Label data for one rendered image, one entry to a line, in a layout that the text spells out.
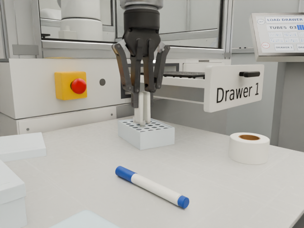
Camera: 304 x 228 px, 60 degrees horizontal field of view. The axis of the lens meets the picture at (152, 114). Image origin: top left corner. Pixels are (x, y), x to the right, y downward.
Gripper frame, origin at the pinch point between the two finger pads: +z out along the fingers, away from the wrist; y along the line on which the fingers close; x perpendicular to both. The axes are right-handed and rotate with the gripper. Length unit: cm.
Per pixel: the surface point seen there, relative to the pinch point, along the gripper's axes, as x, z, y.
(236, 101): 0.7, 0.5, -28.1
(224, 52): -45, -14, -66
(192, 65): -36, -8, -41
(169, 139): 5.3, 6.6, -3.9
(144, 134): 5.4, 4.6, 2.3
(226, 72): 2.4, -7.4, -22.1
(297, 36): -37, -22, -109
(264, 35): -47, -23, -96
